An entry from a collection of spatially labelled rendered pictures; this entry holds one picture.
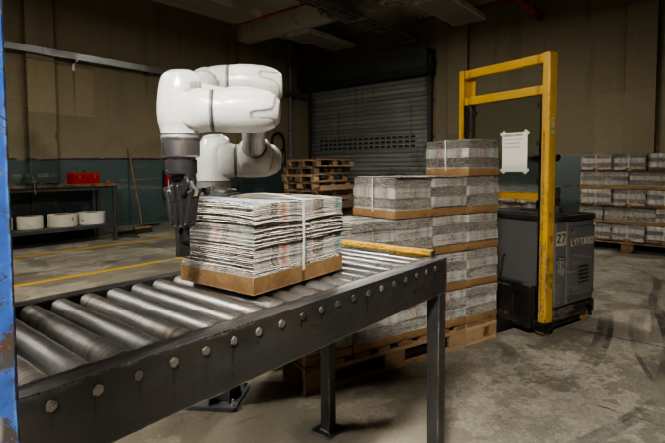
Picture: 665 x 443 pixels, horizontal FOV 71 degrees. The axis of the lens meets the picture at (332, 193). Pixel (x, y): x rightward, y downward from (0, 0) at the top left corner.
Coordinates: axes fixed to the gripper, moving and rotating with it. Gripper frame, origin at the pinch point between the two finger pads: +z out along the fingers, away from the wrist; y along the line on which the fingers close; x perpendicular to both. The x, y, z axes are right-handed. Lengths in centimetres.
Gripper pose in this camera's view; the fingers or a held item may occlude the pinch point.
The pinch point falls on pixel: (182, 241)
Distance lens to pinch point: 120.5
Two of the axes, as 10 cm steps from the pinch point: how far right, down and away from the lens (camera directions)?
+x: -6.4, 0.4, -7.7
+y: -7.7, -0.3, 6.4
